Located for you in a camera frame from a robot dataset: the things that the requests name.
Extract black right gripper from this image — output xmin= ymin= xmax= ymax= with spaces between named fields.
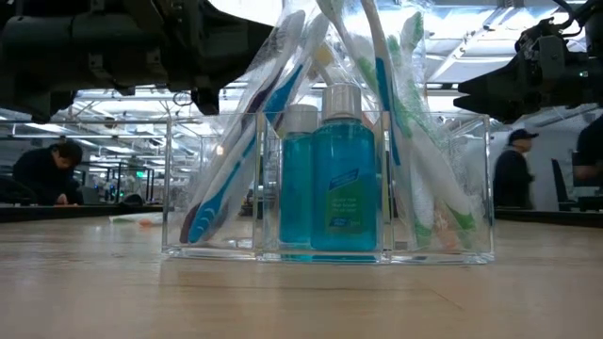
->
xmin=454 ymin=54 xmax=603 ymax=124

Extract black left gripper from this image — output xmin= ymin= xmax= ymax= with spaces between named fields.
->
xmin=150 ymin=0 xmax=274 ymax=117

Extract green white toothbrush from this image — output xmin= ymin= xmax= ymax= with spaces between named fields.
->
xmin=384 ymin=33 xmax=401 ymax=70
xmin=398 ymin=11 xmax=435 ymax=250

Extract blue white toothbrush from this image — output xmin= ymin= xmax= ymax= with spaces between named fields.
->
xmin=187 ymin=12 xmax=331 ymax=245
xmin=361 ymin=0 xmax=404 ymax=169

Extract green toothbrushes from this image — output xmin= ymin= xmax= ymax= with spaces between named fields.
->
xmin=316 ymin=0 xmax=478 ymax=236

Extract small blue mouthwash bottle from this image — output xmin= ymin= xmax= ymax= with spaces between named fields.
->
xmin=279 ymin=103 xmax=320 ymax=246
xmin=309 ymin=83 xmax=379 ymax=252

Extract purple white toothbrush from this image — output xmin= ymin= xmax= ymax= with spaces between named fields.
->
xmin=178 ymin=8 xmax=307 ymax=245

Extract person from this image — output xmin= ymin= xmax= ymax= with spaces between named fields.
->
xmin=11 ymin=138 xmax=85 ymax=207
xmin=492 ymin=127 xmax=541 ymax=211
xmin=572 ymin=112 xmax=603 ymax=189

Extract black office chair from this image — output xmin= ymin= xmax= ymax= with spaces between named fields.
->
xmin=550 ymin=157 xmax=577 ymax=212

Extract clear acrylic organizer box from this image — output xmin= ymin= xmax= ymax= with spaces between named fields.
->
xmin=161 ymin=111 xmax=496 ymax=265

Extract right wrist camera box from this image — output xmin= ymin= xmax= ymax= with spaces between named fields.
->
xmin=514 ymin=18 xmax=569 ymax=60

